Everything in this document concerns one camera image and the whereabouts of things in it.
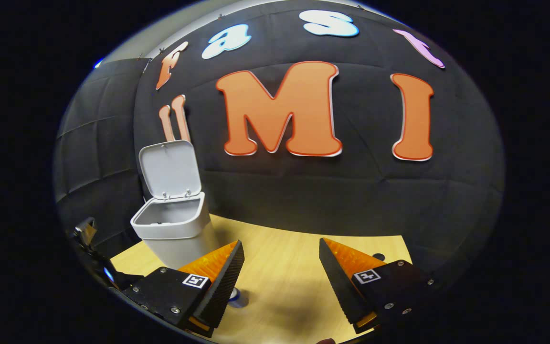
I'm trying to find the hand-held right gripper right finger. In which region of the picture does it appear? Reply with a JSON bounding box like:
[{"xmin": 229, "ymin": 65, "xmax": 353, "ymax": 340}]
[{"xmin": 319, "ymin": 237, "xmax": 436, "ymax": 335}]

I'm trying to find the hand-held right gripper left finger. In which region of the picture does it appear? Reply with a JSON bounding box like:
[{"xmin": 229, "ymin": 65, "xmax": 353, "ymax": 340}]
[{"xmin": 122, "ymin": 240, "xmax": 245, "ymax": 339}]

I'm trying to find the blue pop can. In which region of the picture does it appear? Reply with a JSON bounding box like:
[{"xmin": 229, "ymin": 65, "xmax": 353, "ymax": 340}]
[{"xmin": 229, "ymin": 288, "xmax": 250, "ymax": 309}]

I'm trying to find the white desktop garbage bin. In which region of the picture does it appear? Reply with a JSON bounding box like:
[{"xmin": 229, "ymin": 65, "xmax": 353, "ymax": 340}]
[{"xmin": 130, "ymin": 140, "xmax": 219, "ymax": 270}]

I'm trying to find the wooden desktop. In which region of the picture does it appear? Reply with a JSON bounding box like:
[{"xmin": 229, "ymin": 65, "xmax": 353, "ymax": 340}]
[{"xmin": 110, "ymin": 214, "xmax": 415, "ymax": 344}]

